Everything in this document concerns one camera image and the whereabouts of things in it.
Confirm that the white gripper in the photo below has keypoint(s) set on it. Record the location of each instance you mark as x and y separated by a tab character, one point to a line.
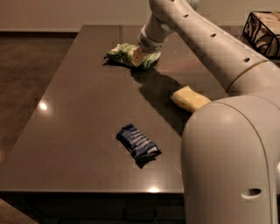
149	44

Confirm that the green jalapeno chip bag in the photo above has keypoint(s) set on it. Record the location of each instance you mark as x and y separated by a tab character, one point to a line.
122	54

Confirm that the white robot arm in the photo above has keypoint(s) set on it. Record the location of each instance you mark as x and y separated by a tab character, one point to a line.
230	147

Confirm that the blue rxbar blueberry bar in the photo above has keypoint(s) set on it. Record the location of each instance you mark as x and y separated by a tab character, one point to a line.
137	143

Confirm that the yellow sponge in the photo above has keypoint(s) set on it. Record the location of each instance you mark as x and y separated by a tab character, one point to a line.
189	100

